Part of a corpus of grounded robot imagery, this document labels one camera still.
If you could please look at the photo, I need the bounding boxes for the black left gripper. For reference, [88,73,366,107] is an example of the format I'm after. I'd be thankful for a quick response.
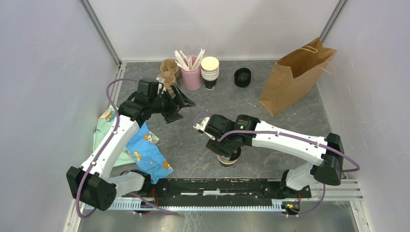
[149,83,196,124]

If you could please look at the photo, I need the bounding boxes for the black paper coffee cup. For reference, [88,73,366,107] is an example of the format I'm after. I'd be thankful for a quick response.
[217,155,240,167]

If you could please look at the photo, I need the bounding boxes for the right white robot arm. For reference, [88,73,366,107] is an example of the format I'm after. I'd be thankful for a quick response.
[194,115,344,197]

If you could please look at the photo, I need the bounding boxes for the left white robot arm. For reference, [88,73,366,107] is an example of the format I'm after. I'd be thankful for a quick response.
[66,79,195,211]

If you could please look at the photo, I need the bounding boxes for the brown paper takeout bag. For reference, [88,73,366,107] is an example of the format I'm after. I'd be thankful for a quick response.
[259,38,337,116]

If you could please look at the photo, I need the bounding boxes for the pink metal utensil cup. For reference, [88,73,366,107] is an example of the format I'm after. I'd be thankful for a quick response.
[181,63,203,90]

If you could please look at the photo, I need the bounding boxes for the brown cardboard cup carriers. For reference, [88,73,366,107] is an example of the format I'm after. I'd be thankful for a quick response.
[156,58,181,95]

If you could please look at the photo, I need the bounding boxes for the wooden stirrers in wrappers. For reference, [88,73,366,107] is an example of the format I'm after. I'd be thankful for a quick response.
[174,49,205,71]

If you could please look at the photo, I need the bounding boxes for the stack of paper cups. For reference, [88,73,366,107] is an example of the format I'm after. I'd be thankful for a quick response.
[201,57,220,90]

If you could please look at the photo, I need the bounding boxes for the stack of black lids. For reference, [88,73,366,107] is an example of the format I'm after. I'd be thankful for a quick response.
[234,68,251,87]

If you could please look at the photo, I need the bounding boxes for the blue patterned cloth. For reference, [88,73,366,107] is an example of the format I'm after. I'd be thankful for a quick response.
[125,123,173,184]

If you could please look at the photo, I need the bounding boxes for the green patterned cloth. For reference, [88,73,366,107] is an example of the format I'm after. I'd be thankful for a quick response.
[92,104,160,168]

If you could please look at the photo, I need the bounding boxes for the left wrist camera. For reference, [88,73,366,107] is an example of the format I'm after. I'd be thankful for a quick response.
[136,78,164,98]

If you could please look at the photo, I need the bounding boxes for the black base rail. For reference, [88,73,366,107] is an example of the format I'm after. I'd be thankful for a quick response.
[137,178,312,206]

